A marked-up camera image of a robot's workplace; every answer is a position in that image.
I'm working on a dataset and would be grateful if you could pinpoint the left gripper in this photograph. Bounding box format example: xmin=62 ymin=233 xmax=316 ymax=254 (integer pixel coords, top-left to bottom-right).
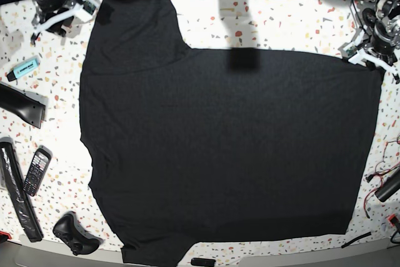
xmin=339 ymin=25 xmax=399 ymax=84

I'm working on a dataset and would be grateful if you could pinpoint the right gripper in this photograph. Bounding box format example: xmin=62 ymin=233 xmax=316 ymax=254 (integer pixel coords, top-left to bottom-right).
xmin=30 ymin=0 xmax=96 ymax=45

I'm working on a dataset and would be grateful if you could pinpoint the black T-shirt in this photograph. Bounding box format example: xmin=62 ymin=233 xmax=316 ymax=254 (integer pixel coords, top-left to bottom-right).
xmin=79 ymin=0 xmax=383 ymax=266

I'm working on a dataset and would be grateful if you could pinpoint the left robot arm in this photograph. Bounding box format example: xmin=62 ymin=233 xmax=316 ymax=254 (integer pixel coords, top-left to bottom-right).
xmin=339 ymin=0 xmax=399 ymax=84

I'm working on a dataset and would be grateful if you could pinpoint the light blue highlighter marker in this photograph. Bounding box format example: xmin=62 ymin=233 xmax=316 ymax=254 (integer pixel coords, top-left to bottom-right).
xmin=6 ymin=56 xmax=40 ymax=82

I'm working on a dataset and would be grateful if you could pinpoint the black TV remote control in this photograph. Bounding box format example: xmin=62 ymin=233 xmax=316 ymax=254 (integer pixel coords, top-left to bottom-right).
xmin=23 ymin=148 xmax=51 ymax=196

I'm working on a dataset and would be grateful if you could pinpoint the long black plastic bar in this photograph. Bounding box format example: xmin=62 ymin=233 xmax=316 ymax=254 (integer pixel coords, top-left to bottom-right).
xmin=1 ymin=142 xmax=44 ymax=243

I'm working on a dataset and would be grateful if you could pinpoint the small red clip right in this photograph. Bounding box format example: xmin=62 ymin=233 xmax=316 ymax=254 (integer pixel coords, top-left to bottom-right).
xmin=387 ymin=214 xmax=400 ymax=231

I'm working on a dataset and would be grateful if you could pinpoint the small red clip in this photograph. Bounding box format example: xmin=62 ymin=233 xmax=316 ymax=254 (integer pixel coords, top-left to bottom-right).
xmin=0 ymin=231 xmax=11 ymax=244
xmin=387 ymin=214 xmax=400 ymax=231

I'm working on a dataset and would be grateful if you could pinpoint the black game controller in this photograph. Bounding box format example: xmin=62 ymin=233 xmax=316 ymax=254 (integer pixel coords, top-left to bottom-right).
xmin=52 ymin=213 xmax=100 ymax=256

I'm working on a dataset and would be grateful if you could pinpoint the small red clip left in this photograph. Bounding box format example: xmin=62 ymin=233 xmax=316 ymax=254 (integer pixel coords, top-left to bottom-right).
xmin=0 ymin=231 xmax=11 ymax=244

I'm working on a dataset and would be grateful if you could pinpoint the small black box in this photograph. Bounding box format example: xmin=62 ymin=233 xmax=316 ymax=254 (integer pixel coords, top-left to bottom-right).
xmin=191 ymin=258 xmax=216 ymax=267

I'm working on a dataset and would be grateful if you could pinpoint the black curved plastic handle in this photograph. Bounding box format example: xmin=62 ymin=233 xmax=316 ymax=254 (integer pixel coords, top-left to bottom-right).
xmin=1 ymin=84 xmax=46 ymax=129

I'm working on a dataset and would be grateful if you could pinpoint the black cylinder with wires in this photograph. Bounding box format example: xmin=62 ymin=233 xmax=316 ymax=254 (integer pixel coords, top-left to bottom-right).
xmin=375 ymin=170 xmax=400 ymax=203

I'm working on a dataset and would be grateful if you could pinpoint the black cable tie strip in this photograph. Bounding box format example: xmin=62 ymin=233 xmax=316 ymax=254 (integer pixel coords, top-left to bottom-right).
xmin=341 ymin=232 xmax=372 ymax=249

